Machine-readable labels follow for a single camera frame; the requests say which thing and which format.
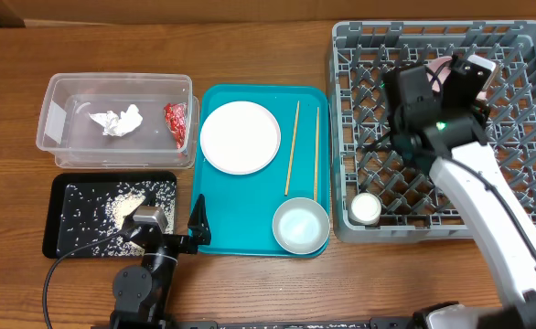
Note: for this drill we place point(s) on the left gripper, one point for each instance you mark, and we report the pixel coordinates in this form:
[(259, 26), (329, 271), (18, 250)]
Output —
[(199, 228)]

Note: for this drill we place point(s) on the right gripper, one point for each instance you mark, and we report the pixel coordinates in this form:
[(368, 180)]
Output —
[(471, 102)]

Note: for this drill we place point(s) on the large white plate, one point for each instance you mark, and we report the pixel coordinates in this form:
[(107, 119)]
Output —
[(240, 138)]

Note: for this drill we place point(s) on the grey bowl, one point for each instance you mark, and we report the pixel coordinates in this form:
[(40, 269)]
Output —
[(301, 226)]

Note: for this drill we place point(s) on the red snack wrapper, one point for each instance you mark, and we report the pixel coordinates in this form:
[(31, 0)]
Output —
[(175, 117)]

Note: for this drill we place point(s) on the clear plastic wrap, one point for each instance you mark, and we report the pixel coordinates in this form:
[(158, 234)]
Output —
[(118, 125)]

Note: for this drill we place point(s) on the wooden chopstick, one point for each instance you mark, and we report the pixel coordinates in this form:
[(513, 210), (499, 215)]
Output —
[(292, 151), (316, 162)]

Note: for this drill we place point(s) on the white cup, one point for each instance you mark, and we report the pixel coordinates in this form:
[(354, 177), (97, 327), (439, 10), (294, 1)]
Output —
[(365, 209)]

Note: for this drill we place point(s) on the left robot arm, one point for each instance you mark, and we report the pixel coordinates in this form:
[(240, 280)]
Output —
[(141, 291)]

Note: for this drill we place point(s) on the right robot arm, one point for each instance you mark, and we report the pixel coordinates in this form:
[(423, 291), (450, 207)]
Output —
[(437, 125)]

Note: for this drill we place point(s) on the grey dishwasher rack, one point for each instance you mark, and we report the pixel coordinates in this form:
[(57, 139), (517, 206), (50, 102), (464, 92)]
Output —
[(412, 209)]

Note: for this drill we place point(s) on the teal plastic tray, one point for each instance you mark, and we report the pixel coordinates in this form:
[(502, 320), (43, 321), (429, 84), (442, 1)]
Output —
[(240, 208)]

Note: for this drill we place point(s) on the spilled rice pile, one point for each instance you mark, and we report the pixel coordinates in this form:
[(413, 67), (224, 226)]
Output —
[(93, 211)]

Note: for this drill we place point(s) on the black tray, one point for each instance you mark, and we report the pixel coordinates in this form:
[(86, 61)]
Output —
[(59, 184)]

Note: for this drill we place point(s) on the clear plastic bin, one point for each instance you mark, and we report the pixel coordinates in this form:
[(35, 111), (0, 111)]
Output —
[(66, 130)]

